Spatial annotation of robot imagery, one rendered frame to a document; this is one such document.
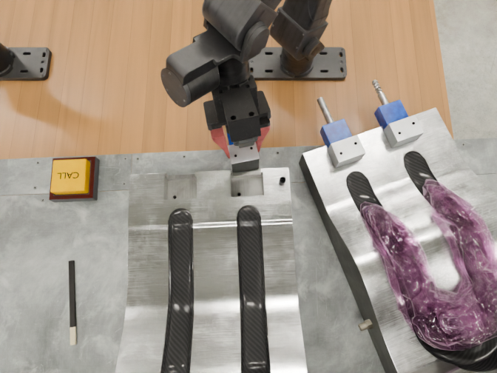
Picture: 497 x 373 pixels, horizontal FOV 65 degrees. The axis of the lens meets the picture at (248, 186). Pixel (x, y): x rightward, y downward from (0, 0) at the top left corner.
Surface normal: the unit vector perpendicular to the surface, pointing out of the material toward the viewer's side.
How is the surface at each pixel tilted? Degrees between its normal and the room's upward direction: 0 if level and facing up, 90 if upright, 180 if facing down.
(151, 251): 3
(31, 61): 0
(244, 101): 29
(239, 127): 61
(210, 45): 16
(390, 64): 0
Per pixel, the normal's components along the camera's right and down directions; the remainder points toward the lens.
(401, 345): 0.02, -0.21
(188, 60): 0.20, -0.43
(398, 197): -0.13, -0.59
